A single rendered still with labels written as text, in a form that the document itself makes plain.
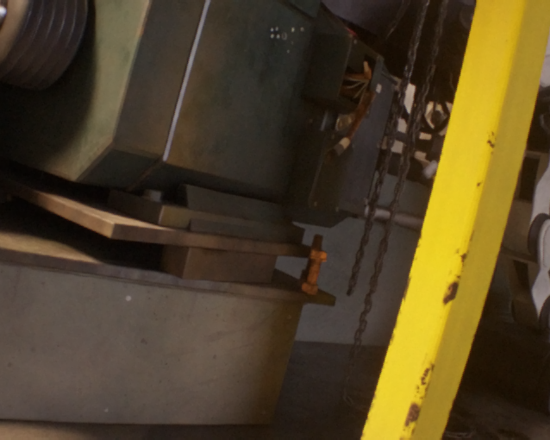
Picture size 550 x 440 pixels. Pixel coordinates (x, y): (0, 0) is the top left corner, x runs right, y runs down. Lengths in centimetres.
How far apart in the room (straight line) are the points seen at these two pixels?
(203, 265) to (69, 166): 26
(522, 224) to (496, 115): 105
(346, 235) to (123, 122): 121
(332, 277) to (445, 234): 103
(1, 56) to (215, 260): 46
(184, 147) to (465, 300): 50
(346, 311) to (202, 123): 121
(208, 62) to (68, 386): 57
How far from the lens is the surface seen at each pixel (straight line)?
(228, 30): 96
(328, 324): 199
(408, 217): 197
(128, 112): 84
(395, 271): 212
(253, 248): 102
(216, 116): 96
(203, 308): 105
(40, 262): 89
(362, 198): 137
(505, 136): 96
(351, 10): 196
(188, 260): 92
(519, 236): 197
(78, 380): 102
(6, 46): 91
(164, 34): 88
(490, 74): 97
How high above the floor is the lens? 47
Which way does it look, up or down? 4 degrees down
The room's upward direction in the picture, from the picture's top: 15 degrees clockwise
